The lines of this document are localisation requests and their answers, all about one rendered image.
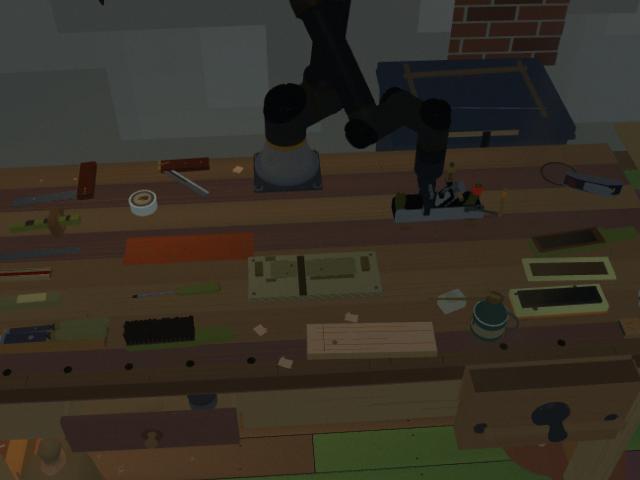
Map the grey steel ruler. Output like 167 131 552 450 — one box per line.
0 245 82 263

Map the brown vise jaw with knob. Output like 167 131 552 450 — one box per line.
59 406 242 454

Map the green floor mat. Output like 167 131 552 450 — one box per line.
311 426 507 474

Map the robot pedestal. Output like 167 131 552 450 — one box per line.
252 141 324 194

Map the grey smoothing plane body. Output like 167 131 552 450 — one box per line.
392 190 501 227

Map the dark blue chest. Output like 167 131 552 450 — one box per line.
374 57 578 152

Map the wooden vise with dark handle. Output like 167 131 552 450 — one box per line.
453 355 640 452

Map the black brush with green handle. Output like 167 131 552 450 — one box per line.
122 314 236 348

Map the green marking gauge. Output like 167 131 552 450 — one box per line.
8 208 84 237

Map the grey cloth scrap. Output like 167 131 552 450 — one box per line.
436 288 470 316

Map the blue box with black cable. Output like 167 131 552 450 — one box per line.
539 160 624 198

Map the green block with label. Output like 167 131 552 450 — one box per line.
0 290 63 313

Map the green flat pad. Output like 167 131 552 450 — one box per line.
605 225 640 247

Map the red and white ruler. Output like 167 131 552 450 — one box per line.
0 267 53 282

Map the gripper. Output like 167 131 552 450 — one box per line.
415 158 443 189

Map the brown-handled hand saw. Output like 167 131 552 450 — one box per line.
11 160 98 209

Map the beige nest fixture plate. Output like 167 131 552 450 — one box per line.
247 250 384 304

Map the red brick pillar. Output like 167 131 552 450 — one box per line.
446 0 572 67

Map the green oil can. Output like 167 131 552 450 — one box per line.
469 290 521 344

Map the brown-stock try square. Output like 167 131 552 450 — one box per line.
158 156 212 198

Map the white round tin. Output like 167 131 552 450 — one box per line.
127 188 160 218

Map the orange mat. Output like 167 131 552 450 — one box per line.
122 231 257 267

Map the pale wooden board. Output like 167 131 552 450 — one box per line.
305 320 439 361

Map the green-handled blue chisel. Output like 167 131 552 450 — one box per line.
0 317 112 347

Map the green-handled screwdriver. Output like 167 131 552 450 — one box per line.
131 281 222 301

